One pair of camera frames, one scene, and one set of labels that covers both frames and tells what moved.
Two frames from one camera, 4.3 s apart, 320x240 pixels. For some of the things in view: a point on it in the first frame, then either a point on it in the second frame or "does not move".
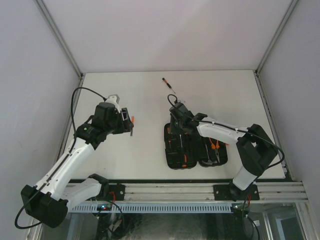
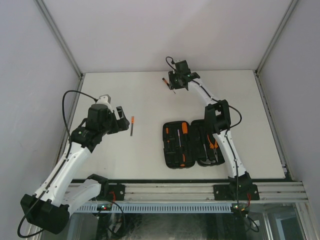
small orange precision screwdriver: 168,84 does not move
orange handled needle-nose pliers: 217,147 does not move
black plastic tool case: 184,151 does not move
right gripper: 173,129 -> 173,85
